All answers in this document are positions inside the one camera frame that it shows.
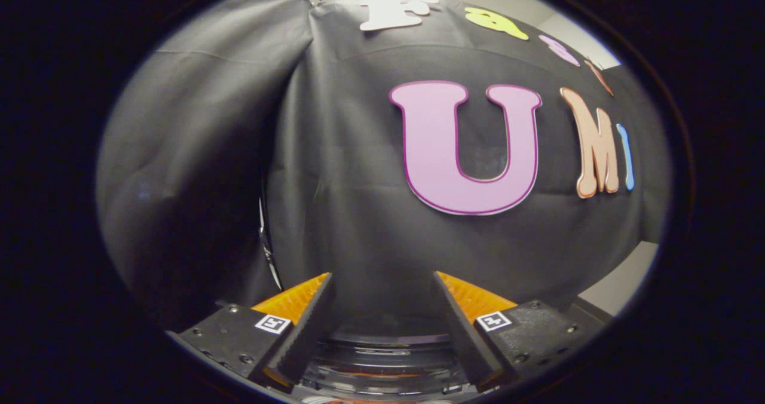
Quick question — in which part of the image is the white cabinet with grey top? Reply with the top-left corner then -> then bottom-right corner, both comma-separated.
577,241 -> 659,316

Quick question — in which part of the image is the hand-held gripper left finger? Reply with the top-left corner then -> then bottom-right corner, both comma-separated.
167,273 -> 336,393

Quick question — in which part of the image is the black backdrop cloth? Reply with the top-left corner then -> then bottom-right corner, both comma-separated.
96,0 -> 673,333

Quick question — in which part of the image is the grey washing machine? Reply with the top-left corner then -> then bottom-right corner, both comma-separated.
298,316 -> 479,402

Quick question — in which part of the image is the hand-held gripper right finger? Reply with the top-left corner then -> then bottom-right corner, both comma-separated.
433,271 -> 613,393

